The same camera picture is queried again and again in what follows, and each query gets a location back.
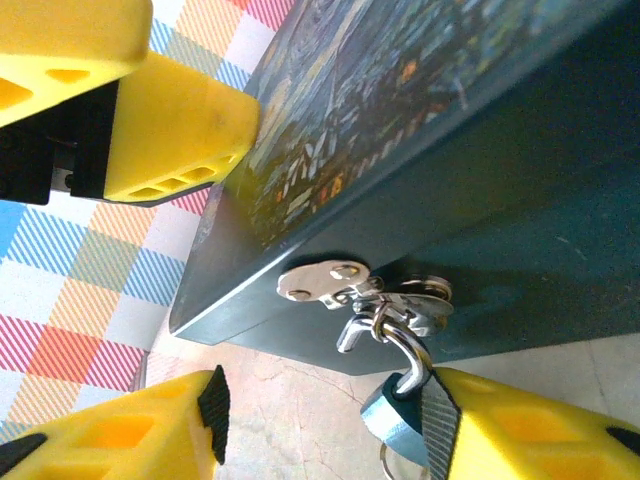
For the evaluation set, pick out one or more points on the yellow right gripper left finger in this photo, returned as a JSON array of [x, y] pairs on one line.
[[115, 435]]

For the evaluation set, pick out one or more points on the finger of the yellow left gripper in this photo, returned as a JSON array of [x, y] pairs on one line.
[[185, 130], [65, 40]]

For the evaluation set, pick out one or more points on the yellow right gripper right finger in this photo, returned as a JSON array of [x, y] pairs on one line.
[[540, 435]]

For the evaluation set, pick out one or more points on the blue padlock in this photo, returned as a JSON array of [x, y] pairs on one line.
[[395, 425]]

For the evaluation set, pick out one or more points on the colourful checked striped cloth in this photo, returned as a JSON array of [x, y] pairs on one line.
[[75, 280]]

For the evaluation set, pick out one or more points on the silver metal hasp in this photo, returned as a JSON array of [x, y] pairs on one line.
[[310, 280]]

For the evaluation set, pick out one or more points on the blue box with painting print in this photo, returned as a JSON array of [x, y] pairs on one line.
[[500, 200]]

